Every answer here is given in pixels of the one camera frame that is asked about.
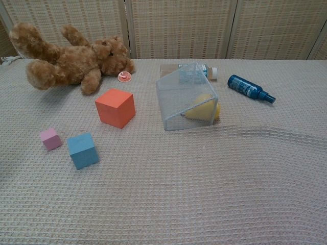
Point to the medium blue foam cube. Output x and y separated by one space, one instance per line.
83 150

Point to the small pink foam cube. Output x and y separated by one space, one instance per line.
51 139

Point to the clear plastic container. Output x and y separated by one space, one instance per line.
173 102

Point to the large orange foam cube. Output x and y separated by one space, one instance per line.
113 107

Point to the drink bottle with blue label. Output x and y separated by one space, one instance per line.
213 72

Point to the beige waffle tablecloth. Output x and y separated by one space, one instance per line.
178 191

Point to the dark blue spray bottle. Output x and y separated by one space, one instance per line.
245 86

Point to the woven beige folding screen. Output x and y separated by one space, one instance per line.
178 25

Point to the brown plush teddy bear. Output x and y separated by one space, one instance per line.
69 63

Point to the white fabric bundle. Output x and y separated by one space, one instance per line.
9 60

